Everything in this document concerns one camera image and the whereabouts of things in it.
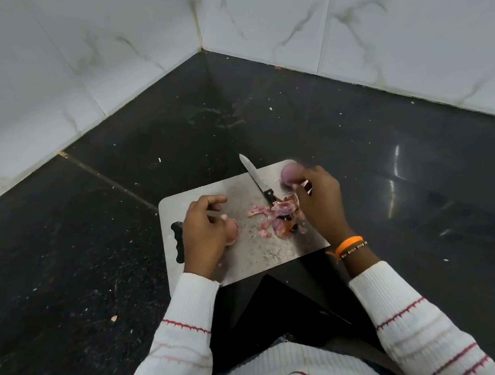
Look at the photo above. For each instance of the person's right forearm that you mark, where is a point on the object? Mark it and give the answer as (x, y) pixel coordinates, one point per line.
(415, 321)

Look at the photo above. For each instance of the white red striped sweater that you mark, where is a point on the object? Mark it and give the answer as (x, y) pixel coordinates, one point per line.
(289, 371)

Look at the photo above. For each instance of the orange thread wristband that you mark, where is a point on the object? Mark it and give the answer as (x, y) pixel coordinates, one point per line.
(347, 244)

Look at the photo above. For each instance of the person's right hand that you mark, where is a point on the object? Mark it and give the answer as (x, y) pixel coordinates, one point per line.
(323, 209)

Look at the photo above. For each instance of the onion peel piece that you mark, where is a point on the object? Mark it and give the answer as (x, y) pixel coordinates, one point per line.
(264, 226)
(258, 211)
(286, 207)
(283, 229)

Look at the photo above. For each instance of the purple onion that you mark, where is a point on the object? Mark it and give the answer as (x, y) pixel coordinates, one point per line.
(233, 231)
(291, 173)

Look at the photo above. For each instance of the person's left hand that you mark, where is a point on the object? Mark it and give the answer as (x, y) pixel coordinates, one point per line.
(202, 241)

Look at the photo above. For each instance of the steel cutting board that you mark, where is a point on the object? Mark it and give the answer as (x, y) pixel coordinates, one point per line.
(253, 253)

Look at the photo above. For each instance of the person's left forearm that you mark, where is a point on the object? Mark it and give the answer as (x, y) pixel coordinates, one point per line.
(174, 338)

